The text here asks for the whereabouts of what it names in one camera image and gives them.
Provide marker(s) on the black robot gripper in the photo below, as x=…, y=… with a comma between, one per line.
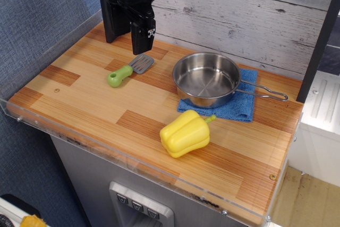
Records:
x=143, y=26

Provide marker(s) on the stainless steel pan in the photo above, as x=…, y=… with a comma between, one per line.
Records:
x=210, y=80

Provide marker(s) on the blue folded towel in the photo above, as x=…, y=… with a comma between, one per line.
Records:
x=239, y=108

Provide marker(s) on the yellow toy bell pepper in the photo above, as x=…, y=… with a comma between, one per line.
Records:
x=186, y=133

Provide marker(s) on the clear acrylic table guard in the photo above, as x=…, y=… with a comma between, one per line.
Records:
x=111, y=136

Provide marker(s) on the grey cabinet with dispenser panel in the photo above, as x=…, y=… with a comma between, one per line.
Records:
x=119, y=192

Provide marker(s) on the white toy sink counter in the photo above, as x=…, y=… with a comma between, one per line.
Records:
x=315, y=146

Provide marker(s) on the green handled grey spatula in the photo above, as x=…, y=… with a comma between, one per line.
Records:
x=138, y=65

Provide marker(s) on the black vertical post left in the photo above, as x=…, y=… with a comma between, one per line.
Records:
x=103, y=6

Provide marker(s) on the black vertical post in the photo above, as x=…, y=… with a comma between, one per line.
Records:
x=103, y=6
x=318, y=51

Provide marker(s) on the black vertical post right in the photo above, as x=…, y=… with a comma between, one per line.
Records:
x=318, y=51

